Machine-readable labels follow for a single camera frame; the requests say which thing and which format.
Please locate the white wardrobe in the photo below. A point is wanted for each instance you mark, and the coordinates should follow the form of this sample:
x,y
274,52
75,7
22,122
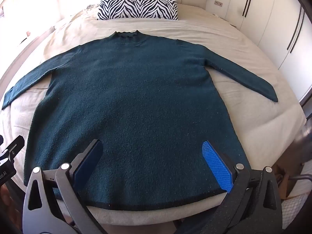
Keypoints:
x,y
268,17

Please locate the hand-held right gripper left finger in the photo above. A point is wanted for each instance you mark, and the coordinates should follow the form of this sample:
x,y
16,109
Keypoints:
x,y
90,159

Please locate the dark teal knit sweater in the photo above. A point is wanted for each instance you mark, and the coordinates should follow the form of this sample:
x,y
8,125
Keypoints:
x,y
136,102

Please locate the bed with beige sheet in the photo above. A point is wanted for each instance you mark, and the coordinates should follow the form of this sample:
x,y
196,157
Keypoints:
x,y
185,29

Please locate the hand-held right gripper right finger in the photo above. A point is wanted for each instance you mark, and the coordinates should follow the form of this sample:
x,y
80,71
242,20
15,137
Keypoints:
x,y
217,168

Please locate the zebra print pillow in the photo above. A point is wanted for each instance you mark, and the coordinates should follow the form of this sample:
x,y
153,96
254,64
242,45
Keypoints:
x,y
136,6

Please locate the white wall socket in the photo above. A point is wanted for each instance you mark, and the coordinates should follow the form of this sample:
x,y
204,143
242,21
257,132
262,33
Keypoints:
x,y
218,3

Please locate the white quilted cloth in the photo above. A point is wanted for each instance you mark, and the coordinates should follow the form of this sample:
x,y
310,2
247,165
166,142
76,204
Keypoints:
x,y
297,207

